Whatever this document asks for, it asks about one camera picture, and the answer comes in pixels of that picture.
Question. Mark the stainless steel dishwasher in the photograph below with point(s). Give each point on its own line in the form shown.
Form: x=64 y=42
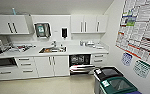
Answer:
x=81 y=65

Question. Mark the small blue-label bottle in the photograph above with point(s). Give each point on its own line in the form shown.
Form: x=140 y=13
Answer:
x=81 y=42

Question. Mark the small chrome sink knob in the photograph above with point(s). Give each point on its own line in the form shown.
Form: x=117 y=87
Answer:
x=61 y=45

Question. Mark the chrome sink faucet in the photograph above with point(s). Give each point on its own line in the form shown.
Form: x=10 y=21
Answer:
x=54 y=43

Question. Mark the stainless steel sink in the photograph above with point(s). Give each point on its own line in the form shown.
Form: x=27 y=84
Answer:
x=52 y=50

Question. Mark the white folded cloth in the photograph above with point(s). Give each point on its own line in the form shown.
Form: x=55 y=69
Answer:
x=100 y=47

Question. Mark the white drawer unit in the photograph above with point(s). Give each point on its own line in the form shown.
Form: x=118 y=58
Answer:
x=100 y=59
x=26 y=66

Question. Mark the steel paper towel dispenser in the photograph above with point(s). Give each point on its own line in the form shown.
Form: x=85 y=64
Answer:
x=42 y=30

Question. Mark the dark lidded waste bin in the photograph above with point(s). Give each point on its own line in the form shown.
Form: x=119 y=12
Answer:
x=109 y=71

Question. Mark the grey countertop drying rack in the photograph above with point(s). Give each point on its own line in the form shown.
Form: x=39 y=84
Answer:
x=21 y=48

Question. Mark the grey bin green lid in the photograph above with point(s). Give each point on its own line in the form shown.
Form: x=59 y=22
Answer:
x=121 y=86

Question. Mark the small teal bottle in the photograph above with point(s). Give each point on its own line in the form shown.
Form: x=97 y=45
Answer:
x=14 y=11

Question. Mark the built-in black microwave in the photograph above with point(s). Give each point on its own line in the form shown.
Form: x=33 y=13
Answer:
x=3 y=62

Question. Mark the black wall soap dispenser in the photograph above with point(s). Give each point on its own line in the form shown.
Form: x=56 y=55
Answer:
x=64 y=32

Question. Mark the white three-door wall cabinet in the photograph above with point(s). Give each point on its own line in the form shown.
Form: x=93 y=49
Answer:
x=89 y=23

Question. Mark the white wall paper sheet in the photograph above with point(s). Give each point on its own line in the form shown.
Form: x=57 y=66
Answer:
x=126 y=58
x=142 y=68

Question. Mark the wall poster board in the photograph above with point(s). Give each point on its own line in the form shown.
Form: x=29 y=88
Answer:
x=139 y=26

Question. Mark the white two-door wall cabinet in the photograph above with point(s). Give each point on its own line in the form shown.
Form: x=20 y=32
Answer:
x=11 y=24

